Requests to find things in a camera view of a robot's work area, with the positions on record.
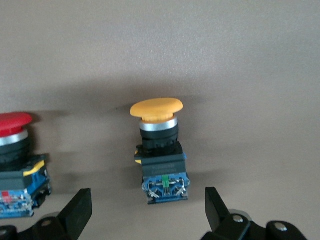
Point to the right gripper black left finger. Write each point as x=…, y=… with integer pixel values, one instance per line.
x=72, y=215

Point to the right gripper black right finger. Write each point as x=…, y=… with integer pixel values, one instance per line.
x=225, y=222

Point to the yellow mushroom push button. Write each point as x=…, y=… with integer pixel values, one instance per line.
x=160, y=162

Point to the red mushroom push button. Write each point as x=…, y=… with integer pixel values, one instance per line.
x=15, y=150

